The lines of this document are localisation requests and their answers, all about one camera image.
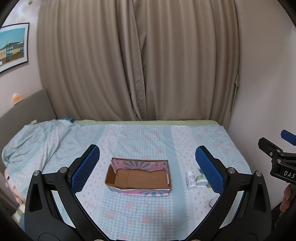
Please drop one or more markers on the gray sofa backrest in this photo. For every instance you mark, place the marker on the gray sofa backrest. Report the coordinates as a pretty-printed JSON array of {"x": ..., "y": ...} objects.
[{"x": 35, "y": 107}]

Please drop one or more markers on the blue checked floral bedsheet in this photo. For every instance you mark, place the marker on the blue checked floral bedsheet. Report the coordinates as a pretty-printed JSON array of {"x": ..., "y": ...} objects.
[{"x": 126, "y": 217}]

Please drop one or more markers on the framed picture on wall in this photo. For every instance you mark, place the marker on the framed picture on wall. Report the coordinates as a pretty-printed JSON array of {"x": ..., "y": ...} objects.
[{"x": 14, "y": 45}]

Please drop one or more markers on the beige curtain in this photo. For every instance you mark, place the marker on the beige curtain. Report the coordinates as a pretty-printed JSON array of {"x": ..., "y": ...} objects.
[{"x": 139, "y": 60}]

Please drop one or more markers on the round white lidded jar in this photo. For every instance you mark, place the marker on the round white lidded jar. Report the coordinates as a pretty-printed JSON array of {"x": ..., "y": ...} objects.
[{"x": 213, "y": 201}]

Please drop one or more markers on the person's right hand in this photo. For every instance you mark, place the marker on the person's right hand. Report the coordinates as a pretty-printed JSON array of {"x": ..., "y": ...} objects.
[{"x": 286, "y": 199}]

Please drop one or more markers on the green label white jar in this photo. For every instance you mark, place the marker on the green label white jar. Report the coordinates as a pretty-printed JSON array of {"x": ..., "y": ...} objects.
[{"x": 190, "y": 180}]

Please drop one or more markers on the small orange plush toy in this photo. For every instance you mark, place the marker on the small orange plush toy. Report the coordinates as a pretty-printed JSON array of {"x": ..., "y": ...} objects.
[{"x": 17, "y": 98}]

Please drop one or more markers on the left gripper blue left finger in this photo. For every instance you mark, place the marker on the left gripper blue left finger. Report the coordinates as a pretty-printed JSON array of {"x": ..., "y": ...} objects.
[{"x": 53, "y": 212}]

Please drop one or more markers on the open cardboard box pink lining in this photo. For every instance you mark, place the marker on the open cardboard box pink lining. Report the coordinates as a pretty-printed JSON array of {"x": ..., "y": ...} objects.
[{"x": 149, "y": 178}]

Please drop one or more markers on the small pale green cream jar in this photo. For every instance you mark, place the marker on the small pale green cream jar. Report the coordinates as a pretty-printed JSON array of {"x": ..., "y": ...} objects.
[{"x": 201, "y": 180}]

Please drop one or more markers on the crumpled blue white blanket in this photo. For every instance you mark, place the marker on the crumpled blue white blanket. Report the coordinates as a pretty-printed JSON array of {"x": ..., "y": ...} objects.
[{"x": 31, "y": 149}]

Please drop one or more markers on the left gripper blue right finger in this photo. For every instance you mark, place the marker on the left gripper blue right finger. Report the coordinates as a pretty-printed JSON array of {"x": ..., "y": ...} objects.
[{"x": 242, "y": 211}]

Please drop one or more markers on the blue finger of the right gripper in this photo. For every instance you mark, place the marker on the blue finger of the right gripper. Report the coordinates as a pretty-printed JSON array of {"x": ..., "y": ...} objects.
[
  {"x": 272, "y": 150},
  {"x": 289, "y": 137}
]

